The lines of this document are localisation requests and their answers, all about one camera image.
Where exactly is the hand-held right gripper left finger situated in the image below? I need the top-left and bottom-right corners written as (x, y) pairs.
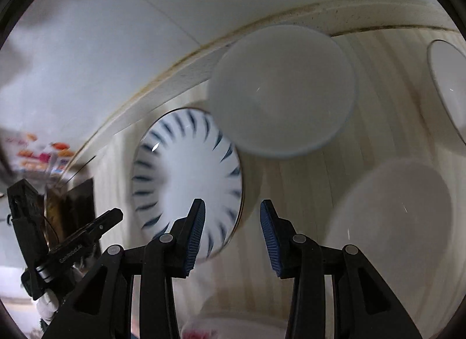
top-left (44, 199), bottom-right (206, 339)

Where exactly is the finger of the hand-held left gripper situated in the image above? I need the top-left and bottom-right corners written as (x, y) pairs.
top-left (49, 208), bottom-right (123, 252)

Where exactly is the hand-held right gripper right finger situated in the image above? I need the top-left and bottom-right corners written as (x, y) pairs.
top-left (260, 199), bottom-right (423, 339)

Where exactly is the blue striped white plate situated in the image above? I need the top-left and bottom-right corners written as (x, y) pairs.
top-left (132, 108), bottom-right (245, 261)

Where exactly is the floral bowl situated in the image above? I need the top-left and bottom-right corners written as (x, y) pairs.
top-left (180, 297), bottom-right (292, 339)

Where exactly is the white bowl with blue rim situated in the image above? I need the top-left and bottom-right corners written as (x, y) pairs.
top-left (207, 24), bottom-right (356, 158)

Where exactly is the striped cat print cloth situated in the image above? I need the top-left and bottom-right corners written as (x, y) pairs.
top-left (93, 28), bottom-right (466, 339)

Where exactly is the colourful wall sticker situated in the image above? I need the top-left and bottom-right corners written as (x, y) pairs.
top-left (5, 133), bottom-right (73, 179)

